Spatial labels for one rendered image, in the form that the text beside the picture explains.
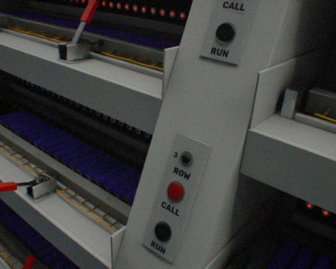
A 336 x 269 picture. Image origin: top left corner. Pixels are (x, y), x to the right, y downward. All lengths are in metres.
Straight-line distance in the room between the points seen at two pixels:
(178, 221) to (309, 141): 0.14
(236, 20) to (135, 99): 0.13
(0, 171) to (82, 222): 0.19
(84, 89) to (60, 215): 0.17
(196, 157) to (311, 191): 0.10
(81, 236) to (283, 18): 0.33
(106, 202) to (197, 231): 0.17
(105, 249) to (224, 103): 0.23
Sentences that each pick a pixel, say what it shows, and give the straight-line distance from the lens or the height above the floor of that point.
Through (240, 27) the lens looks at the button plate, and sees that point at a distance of 0.32.
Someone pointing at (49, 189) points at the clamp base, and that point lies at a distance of 0.52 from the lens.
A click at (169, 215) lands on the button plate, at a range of 0.34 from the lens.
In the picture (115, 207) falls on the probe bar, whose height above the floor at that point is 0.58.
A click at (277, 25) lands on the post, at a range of 0.31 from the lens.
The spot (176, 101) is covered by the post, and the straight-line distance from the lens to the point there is 0.34.
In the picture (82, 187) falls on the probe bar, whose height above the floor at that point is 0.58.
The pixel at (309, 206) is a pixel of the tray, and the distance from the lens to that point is 0.45.
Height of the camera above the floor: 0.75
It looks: 9 degrees down
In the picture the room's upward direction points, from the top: 17 degrees clockwise
